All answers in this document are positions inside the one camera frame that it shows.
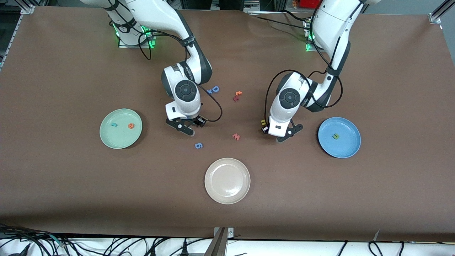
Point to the aluminium frame post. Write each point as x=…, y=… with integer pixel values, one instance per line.
x=218, y=245

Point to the brown table cover mat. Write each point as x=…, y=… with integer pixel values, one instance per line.
x=71, y=177

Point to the red box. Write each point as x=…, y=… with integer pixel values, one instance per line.
x=307, y=3

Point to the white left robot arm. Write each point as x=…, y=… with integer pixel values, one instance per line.
x=330, y=25

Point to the aluminium corner bracket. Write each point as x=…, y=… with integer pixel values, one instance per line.
x=27, y=9

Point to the aluminium corner profile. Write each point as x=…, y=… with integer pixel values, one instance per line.
x=434, y=17

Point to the pink foam letter w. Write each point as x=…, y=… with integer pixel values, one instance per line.
x=236, y=137

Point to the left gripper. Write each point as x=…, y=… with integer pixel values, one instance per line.
x=265, y=127

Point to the beige plate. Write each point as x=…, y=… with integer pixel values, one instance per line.
x=227, y=181

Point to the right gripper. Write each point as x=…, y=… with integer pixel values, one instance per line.
x=197, y=120

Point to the blue plate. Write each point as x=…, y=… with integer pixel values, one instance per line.
x=346, y=145

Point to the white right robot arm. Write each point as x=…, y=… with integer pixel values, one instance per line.
x=160, y=14

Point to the blue foam letter D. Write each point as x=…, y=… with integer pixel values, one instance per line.
x=214, y=89

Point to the mint green plate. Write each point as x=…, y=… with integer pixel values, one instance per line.
x=113, y=138

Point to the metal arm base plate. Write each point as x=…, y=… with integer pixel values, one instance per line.
x=308, y=49
x=149, y=45

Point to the white paper flap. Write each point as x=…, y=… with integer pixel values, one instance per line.
x=377, y=234

